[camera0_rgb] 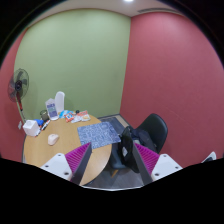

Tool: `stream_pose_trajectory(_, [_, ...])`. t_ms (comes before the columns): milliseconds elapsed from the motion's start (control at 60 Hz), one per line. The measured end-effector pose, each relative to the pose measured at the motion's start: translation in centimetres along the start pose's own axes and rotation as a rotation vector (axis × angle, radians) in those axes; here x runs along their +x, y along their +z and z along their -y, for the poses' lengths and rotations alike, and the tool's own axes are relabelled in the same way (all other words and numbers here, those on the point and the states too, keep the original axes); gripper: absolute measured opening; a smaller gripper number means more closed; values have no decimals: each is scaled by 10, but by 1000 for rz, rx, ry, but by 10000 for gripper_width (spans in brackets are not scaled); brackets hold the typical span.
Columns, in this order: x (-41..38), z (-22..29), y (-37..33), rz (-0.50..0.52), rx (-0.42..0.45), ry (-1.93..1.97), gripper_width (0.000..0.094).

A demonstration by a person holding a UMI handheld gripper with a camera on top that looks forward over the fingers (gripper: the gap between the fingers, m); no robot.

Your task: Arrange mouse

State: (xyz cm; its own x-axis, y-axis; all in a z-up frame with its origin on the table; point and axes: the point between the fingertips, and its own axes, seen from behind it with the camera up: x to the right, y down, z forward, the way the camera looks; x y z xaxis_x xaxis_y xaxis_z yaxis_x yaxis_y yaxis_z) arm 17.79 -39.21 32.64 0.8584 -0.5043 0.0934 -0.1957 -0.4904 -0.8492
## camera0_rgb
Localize round wooden table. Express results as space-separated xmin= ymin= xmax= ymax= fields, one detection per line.
xmin=23 ymin=116 xmax=112 ymax=185

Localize white tall bottle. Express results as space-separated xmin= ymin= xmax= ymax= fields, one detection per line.
xmin=55 ymin=91 xmax=65 ymax=112

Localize white snack packet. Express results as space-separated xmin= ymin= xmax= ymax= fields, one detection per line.
xmin=72 ymin=110 xmax=90 ymax=123

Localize black standing fan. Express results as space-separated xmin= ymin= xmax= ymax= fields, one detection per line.
xmin=7 ymin=68 xmax=29 ymax=120

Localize dark glass jar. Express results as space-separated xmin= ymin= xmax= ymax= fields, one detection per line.
xmin=40 ymin=110 xmax=49 ymax=121

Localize red black marker pen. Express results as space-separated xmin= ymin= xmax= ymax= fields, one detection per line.
xmin=41 ymin=120 xmax=50 ymax=131

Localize blue packet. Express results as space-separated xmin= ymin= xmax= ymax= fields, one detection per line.
xmin=59 ymin=110 xmax=68 ymax=118

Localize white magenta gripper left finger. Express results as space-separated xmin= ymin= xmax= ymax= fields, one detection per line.
xmin=41 ymin=143 xmax=92 ymax=185

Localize black office chair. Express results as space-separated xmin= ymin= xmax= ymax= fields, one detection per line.
xmin=138 ymin=113 xmax=168 ymax=153

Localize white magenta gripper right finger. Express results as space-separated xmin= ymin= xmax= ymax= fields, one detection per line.
xmin=133 ymin=143 xmax=182 ymax=185

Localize orange snack packet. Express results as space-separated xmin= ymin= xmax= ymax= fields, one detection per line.
xmin=65 ymin=112 xmax=75 ymax=122

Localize white cube speaker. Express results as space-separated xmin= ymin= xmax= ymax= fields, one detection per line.
xmin=23 ymin=120 xmax=40 ymax=137

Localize white labelled container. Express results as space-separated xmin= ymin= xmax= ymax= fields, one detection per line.
xmin=45 ymin=98 xmax=59 ymax=121

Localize black backpack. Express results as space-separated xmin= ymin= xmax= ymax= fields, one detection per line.
xmin=118 ymin=126 xmax=139 ymax=173

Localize blue patterned mouse pad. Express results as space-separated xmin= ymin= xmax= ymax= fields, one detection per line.
xmin=77 ymin=122 xmax=121 ymax=149

